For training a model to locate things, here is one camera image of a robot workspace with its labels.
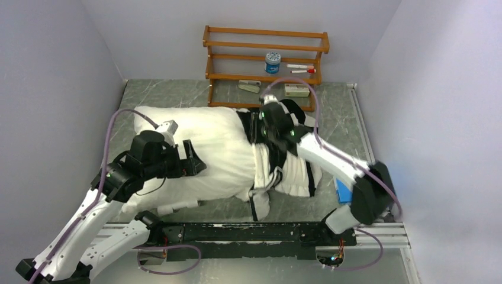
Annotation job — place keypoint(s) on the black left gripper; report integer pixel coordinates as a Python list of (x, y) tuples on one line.
[(190, 165)]

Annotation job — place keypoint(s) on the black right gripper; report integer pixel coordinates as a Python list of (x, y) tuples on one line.
[(268, 142)]

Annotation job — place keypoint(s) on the black white checkered pillowcase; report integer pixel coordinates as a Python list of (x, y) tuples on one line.
[(274, 169)]

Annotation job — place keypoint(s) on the white pillow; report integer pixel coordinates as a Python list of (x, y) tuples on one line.
[(218, 138)]

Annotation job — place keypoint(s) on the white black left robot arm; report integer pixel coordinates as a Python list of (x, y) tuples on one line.
[(152, 155)]

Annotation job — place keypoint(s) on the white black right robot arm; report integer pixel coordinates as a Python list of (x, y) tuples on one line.
[(369, 183)]

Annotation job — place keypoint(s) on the small white red box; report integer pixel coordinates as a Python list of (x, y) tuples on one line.
[(296, 90)]

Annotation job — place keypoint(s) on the white marker pen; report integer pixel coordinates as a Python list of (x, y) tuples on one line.
[(300, 66)]

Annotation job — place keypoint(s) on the red capped marker pen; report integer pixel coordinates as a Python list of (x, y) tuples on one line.
[(299, 71)]

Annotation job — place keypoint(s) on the blue white round jar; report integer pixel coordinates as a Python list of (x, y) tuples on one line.
[(272, 62)]

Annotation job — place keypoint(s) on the blue foam block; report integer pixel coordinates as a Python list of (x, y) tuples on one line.
[(344, 194)]

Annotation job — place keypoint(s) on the wooden shelf rack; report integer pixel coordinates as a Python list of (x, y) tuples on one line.
[(235, 54)]

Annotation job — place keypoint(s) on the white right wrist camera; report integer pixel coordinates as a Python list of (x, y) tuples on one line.
[(268, 99)]

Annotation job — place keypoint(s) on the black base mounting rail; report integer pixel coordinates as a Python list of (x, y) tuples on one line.
[(188, 240)]

